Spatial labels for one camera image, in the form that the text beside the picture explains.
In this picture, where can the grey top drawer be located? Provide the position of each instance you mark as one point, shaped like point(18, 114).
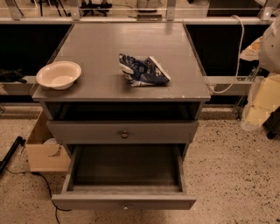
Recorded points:
point(109, 132)

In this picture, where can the grey wooden drawer cabinet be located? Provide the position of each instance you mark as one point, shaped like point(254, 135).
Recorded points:
point(102, 93)

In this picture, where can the cardboard box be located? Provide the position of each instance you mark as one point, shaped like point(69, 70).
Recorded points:
point(43, 152)

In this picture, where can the blue white snack bag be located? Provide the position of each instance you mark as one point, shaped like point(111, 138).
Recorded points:
point(146, 72)

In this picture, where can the black cloth on rail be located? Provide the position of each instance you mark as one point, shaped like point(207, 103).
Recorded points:
point(11, 76)

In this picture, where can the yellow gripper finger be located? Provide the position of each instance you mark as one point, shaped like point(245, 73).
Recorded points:
point(263, 100)

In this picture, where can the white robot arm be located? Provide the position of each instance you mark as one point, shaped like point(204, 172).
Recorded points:
point(266, 49)

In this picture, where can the white bowl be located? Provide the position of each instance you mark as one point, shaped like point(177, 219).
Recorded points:
point(58, 75)

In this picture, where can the grey drawer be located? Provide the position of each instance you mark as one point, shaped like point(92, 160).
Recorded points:
point(125, 177)
point(109, 132)

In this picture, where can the black pole on floor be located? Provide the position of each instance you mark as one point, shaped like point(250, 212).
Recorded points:
point(19, 141)

